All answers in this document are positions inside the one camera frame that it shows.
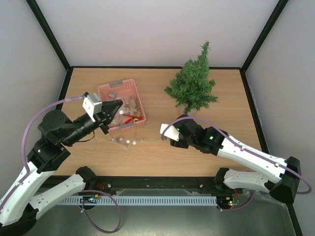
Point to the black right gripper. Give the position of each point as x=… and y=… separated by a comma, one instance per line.
x=179, y=143

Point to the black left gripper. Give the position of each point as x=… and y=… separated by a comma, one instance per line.
x=108, y=107

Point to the clear battery box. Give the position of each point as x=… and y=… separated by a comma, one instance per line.
x=122, y=141

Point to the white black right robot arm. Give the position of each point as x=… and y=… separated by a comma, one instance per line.
x=273, y=175

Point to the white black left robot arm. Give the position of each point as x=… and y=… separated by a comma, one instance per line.
x=21, y=206

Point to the wooden tree stump base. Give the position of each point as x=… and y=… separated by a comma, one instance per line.
x=191, y=113

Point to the small green christmas tree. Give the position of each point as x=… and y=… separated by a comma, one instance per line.
x=191, y=87

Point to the wooden heart ornament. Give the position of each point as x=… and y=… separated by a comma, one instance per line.
x=115, y=122

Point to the silver gift box ornament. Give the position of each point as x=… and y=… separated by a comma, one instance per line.
x=112, y=95

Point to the pink perforated plastic basket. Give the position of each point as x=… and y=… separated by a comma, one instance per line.
x=124, y=90

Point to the gold bell with red ribbon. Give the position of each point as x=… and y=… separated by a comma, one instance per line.
x=133, y=119

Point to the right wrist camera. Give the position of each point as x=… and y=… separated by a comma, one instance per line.
x=171, y=132

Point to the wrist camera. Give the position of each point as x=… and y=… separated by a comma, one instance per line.
x=92, y=105
x=171, y=132

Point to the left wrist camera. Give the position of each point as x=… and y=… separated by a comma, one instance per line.
x=92, y=105

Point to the light blue slotted cable duct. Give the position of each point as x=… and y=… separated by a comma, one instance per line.
x=141, y=201

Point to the black enclosure frame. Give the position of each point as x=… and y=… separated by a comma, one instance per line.
x=280, y=6

